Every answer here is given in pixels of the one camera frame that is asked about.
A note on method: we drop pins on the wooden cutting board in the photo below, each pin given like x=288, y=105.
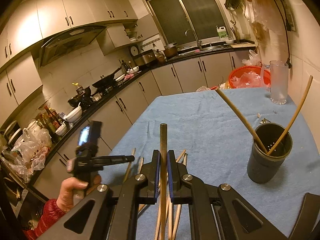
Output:
x=242, y=45

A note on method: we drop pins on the black range hood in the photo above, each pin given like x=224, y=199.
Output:
x=75, y=33

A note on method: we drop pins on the small white bowl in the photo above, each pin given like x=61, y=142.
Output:
x=61, y=130

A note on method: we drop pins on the white detergent bottle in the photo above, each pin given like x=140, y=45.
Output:
x=222, y=33

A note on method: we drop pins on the kitchen window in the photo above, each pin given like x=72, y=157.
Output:
x=170, y=12

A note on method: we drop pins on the white plastic bag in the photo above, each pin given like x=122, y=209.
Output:
x=203, y=88
x=252, y=59

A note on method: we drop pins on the clear hanging plastic bag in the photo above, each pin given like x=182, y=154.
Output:
x=261, y=12

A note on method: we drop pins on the metal box appliance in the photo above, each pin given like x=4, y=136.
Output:
x=145, y=58

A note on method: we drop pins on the lower kitchen cabinets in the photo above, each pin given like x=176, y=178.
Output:
x=192, y=72

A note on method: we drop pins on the person's left hand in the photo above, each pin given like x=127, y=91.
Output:
x=68, y=192

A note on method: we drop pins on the white plate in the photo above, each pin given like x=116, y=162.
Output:
x=119, y=78

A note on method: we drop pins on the brown wooden chopstick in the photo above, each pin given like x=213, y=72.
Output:
x=237, y=116
x=290, y=124
x=163, y=140

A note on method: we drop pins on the yellow cap oil bottle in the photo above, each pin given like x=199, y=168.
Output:
x=79, y=88

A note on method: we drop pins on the crumpled plastic bags heap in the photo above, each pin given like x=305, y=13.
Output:
x=27, y=152

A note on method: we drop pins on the black wok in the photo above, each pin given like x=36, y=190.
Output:
x=105, y=82

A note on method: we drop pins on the black pot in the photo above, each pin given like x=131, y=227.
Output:
x=74, y=101

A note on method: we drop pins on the row of sauce bottles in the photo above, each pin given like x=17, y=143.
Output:
x=50, y=120

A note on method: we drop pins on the metal kettle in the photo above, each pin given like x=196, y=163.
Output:
x=125, y=67

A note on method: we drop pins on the kitchen sink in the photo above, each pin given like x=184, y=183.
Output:
x=212, y=47

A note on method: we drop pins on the brown cooking pot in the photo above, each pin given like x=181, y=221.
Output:
x=170, y=52

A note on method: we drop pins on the black utensil holder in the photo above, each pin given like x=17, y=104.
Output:
x=262, y=170

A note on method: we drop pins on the wall shelf with bowls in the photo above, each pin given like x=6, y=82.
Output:
x=132, y=33

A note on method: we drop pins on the blue table cloth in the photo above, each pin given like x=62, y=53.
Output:
x=200, y=120

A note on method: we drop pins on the white countertop appliance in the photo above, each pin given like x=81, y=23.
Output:
x=12, y=132

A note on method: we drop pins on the upper kitchen cabinets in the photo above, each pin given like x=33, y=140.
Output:
x=50, y=12

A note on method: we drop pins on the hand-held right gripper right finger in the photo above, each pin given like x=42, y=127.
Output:
x=170, y=173

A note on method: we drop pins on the large white bowl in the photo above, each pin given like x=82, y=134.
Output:
x=73, y=115

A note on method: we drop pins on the red plastic basket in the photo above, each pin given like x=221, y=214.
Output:
x=235, y=73

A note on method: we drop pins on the round dial kitchen scale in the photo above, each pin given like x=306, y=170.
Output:
x=134, y=50

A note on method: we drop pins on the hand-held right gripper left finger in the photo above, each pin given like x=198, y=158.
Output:
x=157, y=172

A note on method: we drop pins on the person's left forearm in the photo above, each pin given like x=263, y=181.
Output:
x=47, y=215

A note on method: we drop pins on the kitchen cabinets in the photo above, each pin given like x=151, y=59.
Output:
x=50, y=12
x=192, y=72

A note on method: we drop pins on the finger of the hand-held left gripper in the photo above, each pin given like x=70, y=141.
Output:
x=112, y=160

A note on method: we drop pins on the pile of chopsticks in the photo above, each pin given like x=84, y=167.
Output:
x=129, y=166

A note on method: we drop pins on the metal faucet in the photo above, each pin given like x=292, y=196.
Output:
x=198, y=41

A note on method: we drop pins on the white dish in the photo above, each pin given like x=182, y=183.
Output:
x=133, y=69

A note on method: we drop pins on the pink plastic bag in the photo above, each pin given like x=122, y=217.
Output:
x=250, y=78

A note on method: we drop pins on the gas stove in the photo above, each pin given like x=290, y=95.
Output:
x=101, y=92

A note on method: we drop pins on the small metal clip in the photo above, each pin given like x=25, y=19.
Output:
x=264, y=121

